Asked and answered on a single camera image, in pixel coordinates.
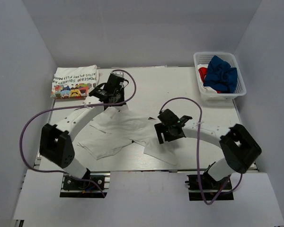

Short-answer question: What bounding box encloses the white t-shirt black graphic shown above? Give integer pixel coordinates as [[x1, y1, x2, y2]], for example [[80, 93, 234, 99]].
[[74, 107, 179, 171]]

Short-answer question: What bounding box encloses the white t-shirt red graphic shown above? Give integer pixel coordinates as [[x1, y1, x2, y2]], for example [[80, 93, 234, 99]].
[[197, 64, 220, 94]]

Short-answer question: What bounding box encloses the dark blue t-shirt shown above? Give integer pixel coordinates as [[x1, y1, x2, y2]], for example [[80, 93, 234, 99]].
[[203, 55, 238, 94]]

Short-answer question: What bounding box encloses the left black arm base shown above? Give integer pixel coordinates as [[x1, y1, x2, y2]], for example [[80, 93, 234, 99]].
[[60, 173, 110, 199]]

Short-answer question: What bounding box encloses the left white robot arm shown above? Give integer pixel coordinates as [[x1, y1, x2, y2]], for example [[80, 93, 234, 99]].
[[39, 72, 125, 189]]

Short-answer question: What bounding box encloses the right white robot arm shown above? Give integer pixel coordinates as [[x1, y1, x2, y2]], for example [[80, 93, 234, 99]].
[[154, 109, 262, 189]]

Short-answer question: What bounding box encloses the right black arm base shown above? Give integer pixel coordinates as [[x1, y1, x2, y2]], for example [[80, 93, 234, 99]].
[[183, 174, 234, 201]]

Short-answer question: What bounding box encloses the folded white cartoon t-shirt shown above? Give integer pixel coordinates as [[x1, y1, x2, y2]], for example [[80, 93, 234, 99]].
[[51, 65, 99, 99]]

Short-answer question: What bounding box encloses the white plastic mesh basket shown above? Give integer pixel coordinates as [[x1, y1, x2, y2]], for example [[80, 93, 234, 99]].
[[194, 52, 246, 102]]

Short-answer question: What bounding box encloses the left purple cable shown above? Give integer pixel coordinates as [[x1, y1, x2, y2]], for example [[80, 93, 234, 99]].
[[19, 69, 137, 198]]

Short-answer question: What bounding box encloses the purple cable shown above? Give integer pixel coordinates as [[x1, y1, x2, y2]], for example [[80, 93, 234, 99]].
[[159, 97, 242, 205], [19, 69, 137, 198]]

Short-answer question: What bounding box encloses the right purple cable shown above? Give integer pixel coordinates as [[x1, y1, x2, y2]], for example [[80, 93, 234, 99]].
[[159, 97, 242, 205]]

